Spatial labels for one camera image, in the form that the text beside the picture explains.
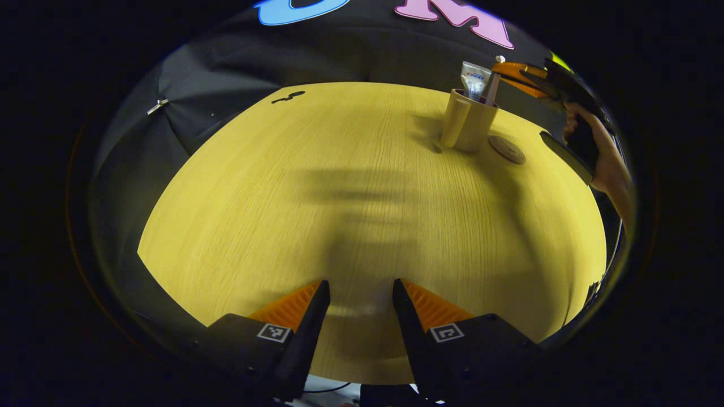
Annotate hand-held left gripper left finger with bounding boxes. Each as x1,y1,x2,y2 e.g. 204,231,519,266
191,280,331,402

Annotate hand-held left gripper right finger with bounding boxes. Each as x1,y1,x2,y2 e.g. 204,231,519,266
393,278,545,402

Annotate white toothbrush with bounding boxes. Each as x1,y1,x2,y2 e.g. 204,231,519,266
485,55,506,107

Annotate white toothpaste tube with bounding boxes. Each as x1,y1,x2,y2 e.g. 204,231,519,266
460,61,493,102

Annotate round wooden coaster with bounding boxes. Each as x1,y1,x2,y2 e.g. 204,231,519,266
488,135,525,164

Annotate beige cup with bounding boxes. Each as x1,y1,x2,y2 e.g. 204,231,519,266
441,89,499,152

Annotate black backdrop cloth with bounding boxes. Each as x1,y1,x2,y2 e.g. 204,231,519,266
90,0,578,362

